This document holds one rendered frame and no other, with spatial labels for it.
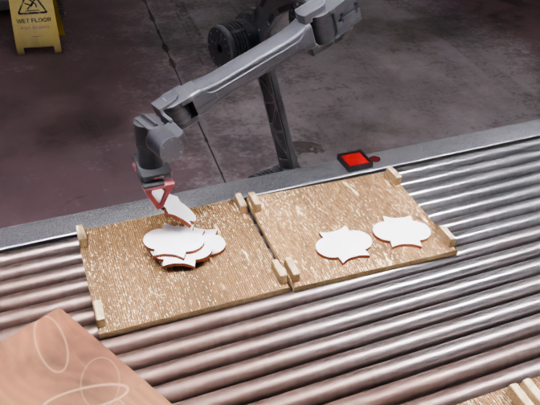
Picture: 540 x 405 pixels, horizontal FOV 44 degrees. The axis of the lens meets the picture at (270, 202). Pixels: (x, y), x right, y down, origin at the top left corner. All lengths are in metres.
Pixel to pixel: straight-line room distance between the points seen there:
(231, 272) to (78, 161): 2.30
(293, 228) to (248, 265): 0.17
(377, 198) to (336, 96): 2.57
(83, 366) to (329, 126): 2.94
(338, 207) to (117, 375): 0.76
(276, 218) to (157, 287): 0.36
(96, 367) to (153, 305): 0.28
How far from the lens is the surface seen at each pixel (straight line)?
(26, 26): 4.99
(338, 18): 1.55
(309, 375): 1.33
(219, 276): 1.49
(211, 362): 1.35
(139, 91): 4.37
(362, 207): 1.71
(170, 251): 1.50
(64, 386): 1.19
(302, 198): 1.72
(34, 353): 1.26
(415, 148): 2.02
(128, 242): 1.61
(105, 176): 3.56
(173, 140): 1.35
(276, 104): 2.76
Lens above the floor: 1.94
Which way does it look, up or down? 36 degrees down
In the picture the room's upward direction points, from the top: 1 degrees clockwise
